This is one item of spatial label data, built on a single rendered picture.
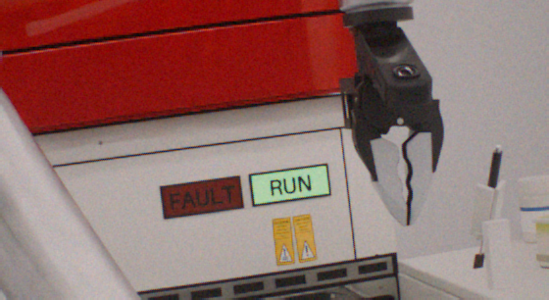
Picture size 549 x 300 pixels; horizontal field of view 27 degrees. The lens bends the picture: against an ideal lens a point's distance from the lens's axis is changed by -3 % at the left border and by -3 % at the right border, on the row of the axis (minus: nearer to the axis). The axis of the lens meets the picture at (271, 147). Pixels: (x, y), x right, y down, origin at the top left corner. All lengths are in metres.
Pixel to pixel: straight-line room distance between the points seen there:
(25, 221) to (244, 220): 0.89
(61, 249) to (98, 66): 0.81
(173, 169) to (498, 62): 1.86
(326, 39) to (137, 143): 0.31
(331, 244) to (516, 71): 1.78
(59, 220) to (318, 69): 0.87
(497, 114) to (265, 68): 1.82
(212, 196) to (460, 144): 1.75
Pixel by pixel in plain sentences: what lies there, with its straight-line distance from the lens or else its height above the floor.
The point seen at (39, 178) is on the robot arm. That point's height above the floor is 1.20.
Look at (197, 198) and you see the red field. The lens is 1.69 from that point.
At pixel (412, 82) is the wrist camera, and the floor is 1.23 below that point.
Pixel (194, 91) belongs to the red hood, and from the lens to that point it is 1.64.
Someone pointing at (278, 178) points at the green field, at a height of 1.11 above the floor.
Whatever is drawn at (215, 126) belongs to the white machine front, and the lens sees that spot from 1.69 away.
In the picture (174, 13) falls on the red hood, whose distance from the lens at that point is 1.64.
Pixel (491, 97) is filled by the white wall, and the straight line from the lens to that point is 3.40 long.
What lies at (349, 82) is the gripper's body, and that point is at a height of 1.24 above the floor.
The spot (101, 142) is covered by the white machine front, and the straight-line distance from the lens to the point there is 1.67.
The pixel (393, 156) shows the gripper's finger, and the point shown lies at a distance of 1.13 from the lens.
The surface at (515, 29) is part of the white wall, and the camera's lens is 3.44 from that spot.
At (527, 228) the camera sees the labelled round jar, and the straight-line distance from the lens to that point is 1.77.
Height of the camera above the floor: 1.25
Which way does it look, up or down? 3 degrees down
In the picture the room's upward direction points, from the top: 7 degrees counter-clockwise
